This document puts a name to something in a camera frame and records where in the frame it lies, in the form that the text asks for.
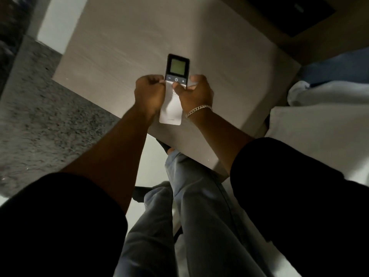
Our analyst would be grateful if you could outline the person's right hand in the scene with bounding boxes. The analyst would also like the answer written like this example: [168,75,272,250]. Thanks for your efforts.
[172,74,214,115]

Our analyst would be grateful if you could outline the person's left hand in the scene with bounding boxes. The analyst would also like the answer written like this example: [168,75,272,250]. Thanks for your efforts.
[134,74,167,116]

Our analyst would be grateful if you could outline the white remote control with screen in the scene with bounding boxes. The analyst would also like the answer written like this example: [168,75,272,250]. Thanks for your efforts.
[159,53,190,126]

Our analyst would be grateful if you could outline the person's left forearm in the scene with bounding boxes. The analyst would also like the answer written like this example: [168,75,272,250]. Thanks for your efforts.
[59,105,157,214]

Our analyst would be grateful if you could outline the person's right forearm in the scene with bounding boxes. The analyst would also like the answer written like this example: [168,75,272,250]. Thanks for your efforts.
[189,107,255,177]

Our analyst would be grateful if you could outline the dark sandal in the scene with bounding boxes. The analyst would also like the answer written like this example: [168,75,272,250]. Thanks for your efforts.
[132,186,154,204]

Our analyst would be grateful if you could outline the grey blue jeans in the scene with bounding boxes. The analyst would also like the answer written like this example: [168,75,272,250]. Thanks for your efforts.
[113,150,270,277]

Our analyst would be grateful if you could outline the black flat object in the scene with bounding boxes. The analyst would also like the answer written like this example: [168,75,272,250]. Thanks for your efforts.
[244,0,337,38]

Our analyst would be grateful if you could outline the crumpled white cloth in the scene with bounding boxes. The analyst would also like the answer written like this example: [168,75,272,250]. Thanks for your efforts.
[287,80,369,107]

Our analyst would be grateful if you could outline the white bed sheet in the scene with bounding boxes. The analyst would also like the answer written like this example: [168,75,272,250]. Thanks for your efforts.
[265,104,369,186]

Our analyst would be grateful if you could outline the blue cloth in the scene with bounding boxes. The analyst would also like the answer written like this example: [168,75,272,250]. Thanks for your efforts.
[296,47,369,87]

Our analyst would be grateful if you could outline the black right shirt sleeve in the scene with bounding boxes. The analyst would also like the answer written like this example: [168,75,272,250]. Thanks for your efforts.
[230,137,369,277]

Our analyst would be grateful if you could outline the black shirt sleeve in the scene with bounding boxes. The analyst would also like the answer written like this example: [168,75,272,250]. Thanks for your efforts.
[230,137,369,277]
[0,172,128,277]

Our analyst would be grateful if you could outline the black left shirt sleeve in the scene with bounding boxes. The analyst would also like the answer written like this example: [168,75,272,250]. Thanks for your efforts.
[0,172,128,277]

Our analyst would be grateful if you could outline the silver chain bracelet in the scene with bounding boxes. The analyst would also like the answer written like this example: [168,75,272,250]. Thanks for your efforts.
[185,105,213,118]

